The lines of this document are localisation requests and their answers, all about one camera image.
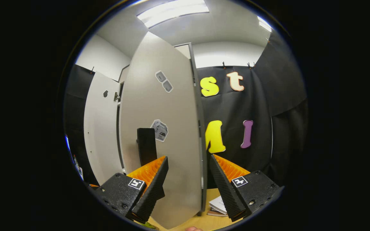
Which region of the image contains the small ceiling light panel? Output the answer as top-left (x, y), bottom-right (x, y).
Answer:
top-left (257, 16), bottom-right (273, 33)

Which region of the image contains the black backdrop cloth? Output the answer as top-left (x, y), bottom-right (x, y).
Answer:
top-left (64, 64), bottom-right (93, 186)
top-left (197, 30), bottom-right (308, 190)

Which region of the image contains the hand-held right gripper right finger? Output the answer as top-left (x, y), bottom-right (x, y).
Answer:
top-left (209, 154), bottom-right (284, 222)

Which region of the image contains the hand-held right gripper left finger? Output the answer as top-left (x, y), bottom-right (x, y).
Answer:
top-left (94, 156), bottom-right (169, 224)

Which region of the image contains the large ceiling light panel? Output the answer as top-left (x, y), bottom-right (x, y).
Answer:
top-left (137, 0), bottom-right (210, 29)

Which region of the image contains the white cabinet door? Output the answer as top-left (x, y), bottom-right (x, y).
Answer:
top-left (119, 31), bottom-right (208, 229)
top-left (84, 71), bottom-right (123, 185)

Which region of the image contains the white book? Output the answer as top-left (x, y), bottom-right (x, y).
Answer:
top-left (208, 196), bottom-right (228, 215)

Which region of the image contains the dark book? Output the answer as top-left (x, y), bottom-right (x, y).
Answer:
top-left (207, 209), bottom-right (229, 217)

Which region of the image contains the green label clear bottle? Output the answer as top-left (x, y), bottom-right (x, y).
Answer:
top-left (135, 219), bottom-right (160, 231)

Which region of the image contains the black door handle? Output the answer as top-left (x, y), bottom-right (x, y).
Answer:
top-left (137, 128), bottom-right (165, 199)

